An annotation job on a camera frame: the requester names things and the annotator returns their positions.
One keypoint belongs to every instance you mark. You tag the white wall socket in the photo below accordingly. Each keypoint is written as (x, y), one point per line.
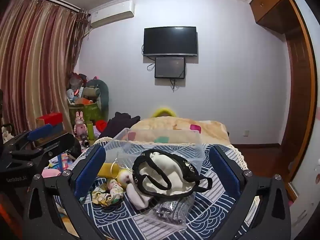
(246, 133)

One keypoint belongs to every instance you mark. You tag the clear bag of dark beads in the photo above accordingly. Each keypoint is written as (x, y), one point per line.
(167, 211)

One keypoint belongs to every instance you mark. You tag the white air conditioner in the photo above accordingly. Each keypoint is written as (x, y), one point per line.
(112, 15)

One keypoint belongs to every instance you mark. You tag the yellow soft block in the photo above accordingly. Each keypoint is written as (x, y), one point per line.
(107, 170)

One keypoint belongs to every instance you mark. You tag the clear plastic storage box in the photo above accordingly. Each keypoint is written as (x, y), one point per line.
(175, 152)

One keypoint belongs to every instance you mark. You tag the black cylinder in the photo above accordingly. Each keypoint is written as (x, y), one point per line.
(85, 140)

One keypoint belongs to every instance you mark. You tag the beige fleece blanket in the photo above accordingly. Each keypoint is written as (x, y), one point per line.
(175, 125)

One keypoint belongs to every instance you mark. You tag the striped curtain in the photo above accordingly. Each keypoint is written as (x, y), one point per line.
(37, 55)

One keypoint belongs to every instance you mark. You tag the large black television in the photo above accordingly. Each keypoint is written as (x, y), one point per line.
(170, 41)

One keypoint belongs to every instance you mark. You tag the white pouch with black trim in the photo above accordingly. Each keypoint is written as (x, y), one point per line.
(160, 176)

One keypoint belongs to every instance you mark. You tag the blue wave-patterned blanket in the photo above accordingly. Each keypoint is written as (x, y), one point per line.
(212, 217)

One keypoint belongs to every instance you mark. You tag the red soft item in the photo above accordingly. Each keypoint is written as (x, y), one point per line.
(101, 125)

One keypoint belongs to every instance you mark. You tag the red box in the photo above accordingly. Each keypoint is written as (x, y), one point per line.
(50, 118)

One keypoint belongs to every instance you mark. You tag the pile of toys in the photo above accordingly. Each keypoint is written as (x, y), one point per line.
(75, 87)

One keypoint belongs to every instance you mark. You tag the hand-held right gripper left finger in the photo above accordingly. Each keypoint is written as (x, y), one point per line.
(89, 172)

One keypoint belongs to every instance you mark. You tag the green bottle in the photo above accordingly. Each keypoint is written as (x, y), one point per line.
(90, 131)

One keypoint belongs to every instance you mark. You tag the colourful plaid cloth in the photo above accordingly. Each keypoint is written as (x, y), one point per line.
(62, 161)

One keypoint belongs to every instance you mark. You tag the pink rabbit figure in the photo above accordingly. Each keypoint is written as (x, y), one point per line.
(80, 125)

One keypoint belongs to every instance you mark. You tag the small black monitor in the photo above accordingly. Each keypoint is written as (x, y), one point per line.
(170, 67)

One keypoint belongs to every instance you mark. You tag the wooden wardrobe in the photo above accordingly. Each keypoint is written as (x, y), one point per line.
(300, 80)

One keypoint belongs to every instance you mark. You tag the floral cloth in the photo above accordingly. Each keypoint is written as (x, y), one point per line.
(107, 193)

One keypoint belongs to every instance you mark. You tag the black garment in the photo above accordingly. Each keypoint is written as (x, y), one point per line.
(120, 123)

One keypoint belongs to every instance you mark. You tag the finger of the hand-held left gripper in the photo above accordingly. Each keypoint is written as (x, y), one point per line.
(58, 142)
(40, 131)

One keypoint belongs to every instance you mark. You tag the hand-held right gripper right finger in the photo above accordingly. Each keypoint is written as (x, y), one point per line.
(225, 173)

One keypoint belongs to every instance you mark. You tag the green cardboard box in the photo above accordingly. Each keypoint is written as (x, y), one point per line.
(90, 111)

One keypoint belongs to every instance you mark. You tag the yellow plush toy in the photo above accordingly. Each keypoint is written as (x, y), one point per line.
(163, 112)

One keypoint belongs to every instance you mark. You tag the grey-green plush toy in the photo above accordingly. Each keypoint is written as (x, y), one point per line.
(100, 91)

